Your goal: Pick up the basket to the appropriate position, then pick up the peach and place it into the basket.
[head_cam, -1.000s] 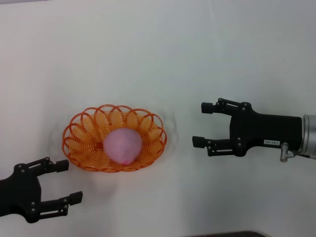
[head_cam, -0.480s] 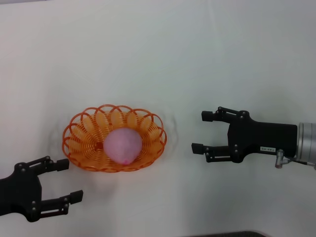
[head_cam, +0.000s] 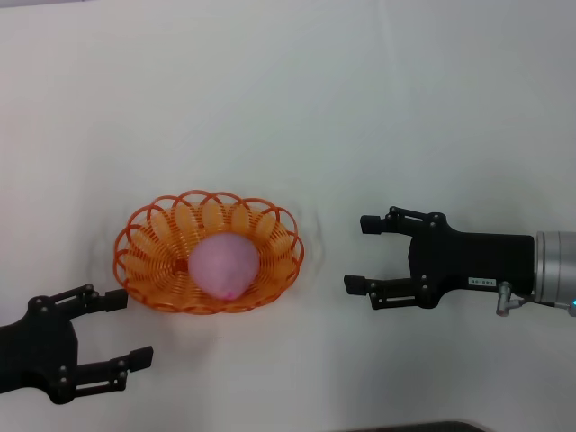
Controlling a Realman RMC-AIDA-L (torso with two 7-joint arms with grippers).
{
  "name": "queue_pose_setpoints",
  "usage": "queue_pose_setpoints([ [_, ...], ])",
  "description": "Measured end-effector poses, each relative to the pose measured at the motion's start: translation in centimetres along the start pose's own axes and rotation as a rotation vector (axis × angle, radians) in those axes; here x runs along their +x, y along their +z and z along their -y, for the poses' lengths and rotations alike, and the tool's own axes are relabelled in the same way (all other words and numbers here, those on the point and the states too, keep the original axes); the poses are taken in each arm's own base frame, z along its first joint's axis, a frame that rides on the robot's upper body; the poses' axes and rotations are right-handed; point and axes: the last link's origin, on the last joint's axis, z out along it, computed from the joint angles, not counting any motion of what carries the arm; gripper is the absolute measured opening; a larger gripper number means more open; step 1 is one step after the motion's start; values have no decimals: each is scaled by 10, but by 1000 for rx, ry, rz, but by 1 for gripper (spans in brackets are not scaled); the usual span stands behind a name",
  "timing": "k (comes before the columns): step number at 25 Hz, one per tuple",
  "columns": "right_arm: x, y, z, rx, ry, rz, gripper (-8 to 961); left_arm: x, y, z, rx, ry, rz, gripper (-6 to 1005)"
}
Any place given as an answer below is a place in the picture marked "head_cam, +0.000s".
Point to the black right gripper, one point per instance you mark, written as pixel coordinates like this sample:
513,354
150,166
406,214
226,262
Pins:
472,263

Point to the orange woven plastic basket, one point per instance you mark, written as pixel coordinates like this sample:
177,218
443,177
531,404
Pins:
144,261

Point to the dark robot torso edge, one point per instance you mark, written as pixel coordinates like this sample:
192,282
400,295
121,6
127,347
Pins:
418,428

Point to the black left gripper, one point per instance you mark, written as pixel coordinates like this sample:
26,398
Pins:
36,346

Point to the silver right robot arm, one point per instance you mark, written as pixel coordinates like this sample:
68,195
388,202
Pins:
555,265

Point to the pink peach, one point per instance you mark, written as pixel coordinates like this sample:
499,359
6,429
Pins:
222,265

